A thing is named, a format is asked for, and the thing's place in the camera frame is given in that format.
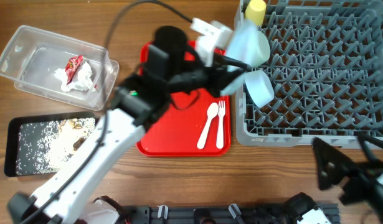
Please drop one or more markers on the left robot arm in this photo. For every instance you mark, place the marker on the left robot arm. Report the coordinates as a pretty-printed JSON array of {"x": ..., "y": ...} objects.
[{"x": 171, "y": 66}]

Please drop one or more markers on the white napkin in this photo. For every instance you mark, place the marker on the white napkin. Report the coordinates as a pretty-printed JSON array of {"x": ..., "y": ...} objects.
[{"x": 82, "y": 80}]

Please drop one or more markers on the yellow plastic cup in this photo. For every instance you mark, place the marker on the yellow plastic cup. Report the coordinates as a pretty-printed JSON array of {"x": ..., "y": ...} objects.
[{"x": 255, "y": 11}]

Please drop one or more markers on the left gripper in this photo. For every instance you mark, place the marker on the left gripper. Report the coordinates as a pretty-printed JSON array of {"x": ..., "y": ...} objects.
[{"x": 218, "y": 76}]

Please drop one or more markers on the white plastic spoon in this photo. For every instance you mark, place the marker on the white plastic spoon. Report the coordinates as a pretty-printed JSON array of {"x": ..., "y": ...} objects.
[{"x": 211, "y": 114}]

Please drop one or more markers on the white plastic fork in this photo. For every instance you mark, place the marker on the white plastic fork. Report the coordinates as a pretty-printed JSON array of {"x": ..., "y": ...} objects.
[{"x": 220, "y": 131}]

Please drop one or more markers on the red snack wrapper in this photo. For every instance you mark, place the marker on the red snack wrapper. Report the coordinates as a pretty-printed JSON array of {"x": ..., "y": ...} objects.
[{"x": 72, "y": 66}]

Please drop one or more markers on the red serving tray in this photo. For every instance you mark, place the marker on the red serving tray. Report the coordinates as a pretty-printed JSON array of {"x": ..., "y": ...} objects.
[{"x": 177, "y": 132}]

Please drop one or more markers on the black plastic tray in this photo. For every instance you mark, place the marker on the black plastic tray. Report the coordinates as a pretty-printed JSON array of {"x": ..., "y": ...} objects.
[{"x": 13, "y": 130}]

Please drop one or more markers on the green bowl with food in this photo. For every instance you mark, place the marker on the green bowl with food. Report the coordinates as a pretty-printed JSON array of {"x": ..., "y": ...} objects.
[{"x": 262, "y": 48}]

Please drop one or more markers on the spilled rice food waste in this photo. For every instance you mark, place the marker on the spilled rice food waste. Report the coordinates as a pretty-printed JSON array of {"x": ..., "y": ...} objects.
[{"x": 45, "y": 147}]

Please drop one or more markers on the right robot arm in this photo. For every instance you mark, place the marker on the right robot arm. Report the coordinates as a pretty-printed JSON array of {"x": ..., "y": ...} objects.
[{"x": 365, "y": 179}]

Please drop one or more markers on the clear plastic waste bin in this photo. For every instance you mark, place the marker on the clear plastic waste bin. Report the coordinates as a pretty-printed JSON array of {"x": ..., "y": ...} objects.
[{"x": 32, "y": 56}]

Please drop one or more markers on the grey dishwasher rack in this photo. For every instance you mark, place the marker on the grey dishwasher rack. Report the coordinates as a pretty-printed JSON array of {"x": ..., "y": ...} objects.
[{"x": 326, "y": 68}]

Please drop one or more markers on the light blue plate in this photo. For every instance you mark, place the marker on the light blue plate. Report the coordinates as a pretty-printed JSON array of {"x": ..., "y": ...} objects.
[{"x": 234, "y": 51}]

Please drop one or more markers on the light blue bowl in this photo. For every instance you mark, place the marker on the light blue bowl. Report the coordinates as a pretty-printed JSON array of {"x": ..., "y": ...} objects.
[{"x": 259, "y": 87}]

